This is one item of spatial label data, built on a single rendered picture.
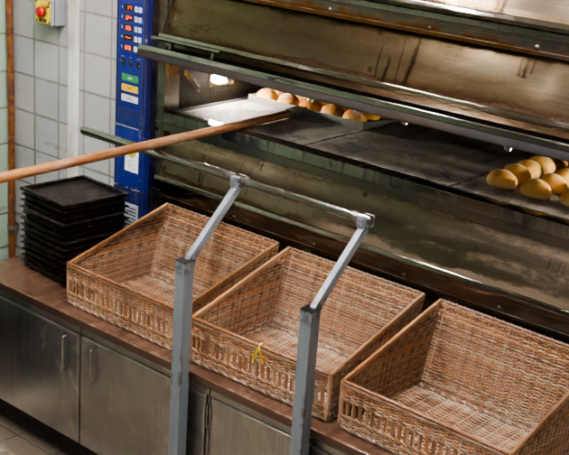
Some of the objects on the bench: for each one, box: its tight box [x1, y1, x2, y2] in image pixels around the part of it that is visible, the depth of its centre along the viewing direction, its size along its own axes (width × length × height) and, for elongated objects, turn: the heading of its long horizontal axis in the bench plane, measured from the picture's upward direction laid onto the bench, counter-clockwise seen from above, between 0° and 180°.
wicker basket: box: [67, 202, 279, 351], centre depth 388 cm, size 49×56×28 cm
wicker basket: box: [337, 298, 569, 455], centre depth 317 cm, size 49×56×28 cm
